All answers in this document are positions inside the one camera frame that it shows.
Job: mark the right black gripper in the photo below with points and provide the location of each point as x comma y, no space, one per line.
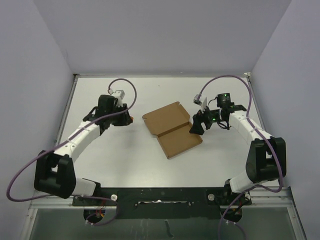
200,117

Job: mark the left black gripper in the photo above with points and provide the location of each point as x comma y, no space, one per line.
125,120

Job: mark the brown cardboard box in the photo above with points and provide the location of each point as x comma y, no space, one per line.
171,125

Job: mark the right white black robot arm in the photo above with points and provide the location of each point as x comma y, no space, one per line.
266,159

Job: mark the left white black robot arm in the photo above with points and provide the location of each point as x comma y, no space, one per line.
55,172

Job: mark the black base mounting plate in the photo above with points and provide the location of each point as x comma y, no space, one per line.
165,202

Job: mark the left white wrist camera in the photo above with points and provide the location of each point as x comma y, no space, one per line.
119,95

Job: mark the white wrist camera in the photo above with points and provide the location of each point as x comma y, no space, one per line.
119,95
201,101

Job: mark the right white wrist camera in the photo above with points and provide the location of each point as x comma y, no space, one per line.
201,101

